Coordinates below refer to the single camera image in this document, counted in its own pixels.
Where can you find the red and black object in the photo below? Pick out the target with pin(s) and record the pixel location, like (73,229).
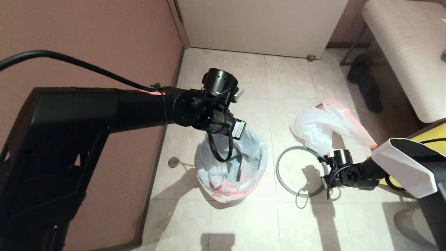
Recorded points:
(444,55)

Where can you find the black slipper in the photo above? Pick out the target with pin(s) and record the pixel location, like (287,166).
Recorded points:
(371,94)
(359,67)

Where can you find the round metal floor drain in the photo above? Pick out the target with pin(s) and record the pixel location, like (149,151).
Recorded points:
(173,161)

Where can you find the grey metal bench leg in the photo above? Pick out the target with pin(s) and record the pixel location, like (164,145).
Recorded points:
(352,46)

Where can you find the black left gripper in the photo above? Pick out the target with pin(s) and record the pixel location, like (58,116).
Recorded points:
(226,122)

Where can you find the small metal door stop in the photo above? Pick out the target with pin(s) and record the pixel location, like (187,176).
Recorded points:
(310,58)

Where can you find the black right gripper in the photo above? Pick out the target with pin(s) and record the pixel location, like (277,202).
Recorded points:
(336,177)

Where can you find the new white red-print plastic bag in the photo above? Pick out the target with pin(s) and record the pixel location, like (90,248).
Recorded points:
(251,167)

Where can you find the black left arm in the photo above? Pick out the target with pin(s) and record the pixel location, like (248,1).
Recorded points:
(87,118)

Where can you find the beige door frame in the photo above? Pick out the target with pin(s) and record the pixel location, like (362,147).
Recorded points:
(179,24)

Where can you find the grey round cushion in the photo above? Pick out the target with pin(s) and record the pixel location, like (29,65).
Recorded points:
(411,226)

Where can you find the beige wood-grain bench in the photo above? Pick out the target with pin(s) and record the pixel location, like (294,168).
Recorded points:
(407,52)

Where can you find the white door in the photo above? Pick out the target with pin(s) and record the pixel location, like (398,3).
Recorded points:
(261,28)

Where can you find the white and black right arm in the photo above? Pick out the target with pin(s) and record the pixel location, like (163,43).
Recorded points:
(400,167)

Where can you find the yellow fabric bag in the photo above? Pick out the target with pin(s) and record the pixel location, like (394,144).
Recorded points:
(433,134)

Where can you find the used white red-print trash bag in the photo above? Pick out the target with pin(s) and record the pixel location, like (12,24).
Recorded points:
(320,125)

